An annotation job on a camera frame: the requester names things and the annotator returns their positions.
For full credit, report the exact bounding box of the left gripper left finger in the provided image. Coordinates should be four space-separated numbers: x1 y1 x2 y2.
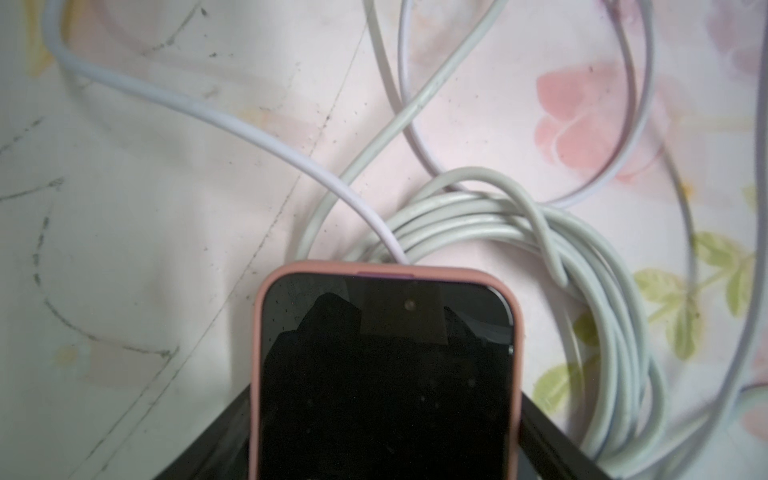
155 387 251 480

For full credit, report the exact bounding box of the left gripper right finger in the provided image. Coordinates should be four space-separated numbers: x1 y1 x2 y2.
519 394 610 480

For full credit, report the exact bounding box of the phone with pink case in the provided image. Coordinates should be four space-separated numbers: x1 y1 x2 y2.
249 261 523 479

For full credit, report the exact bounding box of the white charging cable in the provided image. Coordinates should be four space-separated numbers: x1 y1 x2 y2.
41 0 768 480
293 0 670 475

